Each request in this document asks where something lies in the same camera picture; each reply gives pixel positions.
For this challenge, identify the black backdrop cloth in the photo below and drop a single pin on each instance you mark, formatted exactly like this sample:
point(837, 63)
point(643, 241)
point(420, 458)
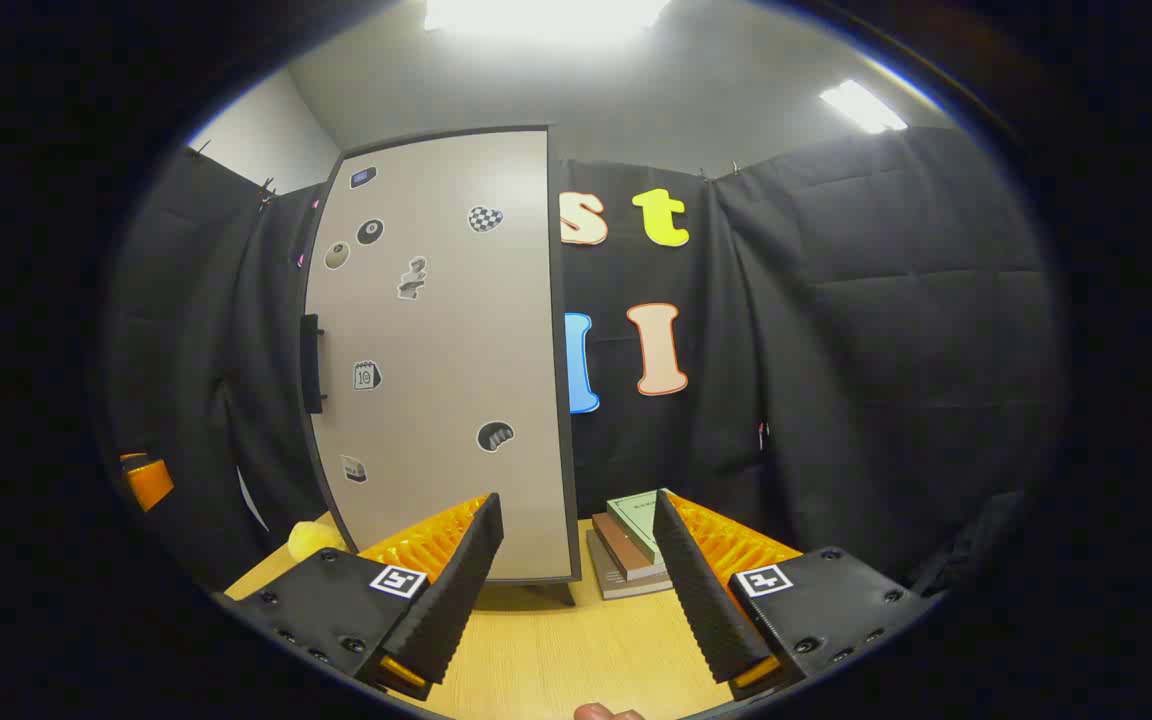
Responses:
point(836, 300)

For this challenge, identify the grey cabinet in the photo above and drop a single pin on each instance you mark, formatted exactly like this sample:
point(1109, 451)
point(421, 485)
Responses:
point(564, 400)

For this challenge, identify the grey book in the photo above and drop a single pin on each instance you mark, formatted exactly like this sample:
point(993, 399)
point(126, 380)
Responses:
point(608, 578)

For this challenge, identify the brown book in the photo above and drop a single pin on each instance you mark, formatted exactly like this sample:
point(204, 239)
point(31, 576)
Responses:
point(621, 548)

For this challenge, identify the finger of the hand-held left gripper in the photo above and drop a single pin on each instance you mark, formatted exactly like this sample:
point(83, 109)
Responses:
point(148, 482)

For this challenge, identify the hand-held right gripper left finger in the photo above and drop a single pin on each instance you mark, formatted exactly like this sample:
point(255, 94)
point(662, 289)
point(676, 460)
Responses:
point(456, 590)

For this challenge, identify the narrow ceiling light panel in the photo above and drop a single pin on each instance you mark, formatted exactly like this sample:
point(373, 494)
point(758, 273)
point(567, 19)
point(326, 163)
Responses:
point(864, 106)

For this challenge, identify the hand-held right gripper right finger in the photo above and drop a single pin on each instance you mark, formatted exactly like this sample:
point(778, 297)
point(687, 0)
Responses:
point(701, 590)

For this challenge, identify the grey cabinet door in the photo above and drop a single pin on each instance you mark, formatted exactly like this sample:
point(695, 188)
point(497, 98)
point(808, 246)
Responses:
point(446, 340)

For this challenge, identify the large ceiling light panel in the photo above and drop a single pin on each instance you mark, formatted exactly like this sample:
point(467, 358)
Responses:
point(546, 15)

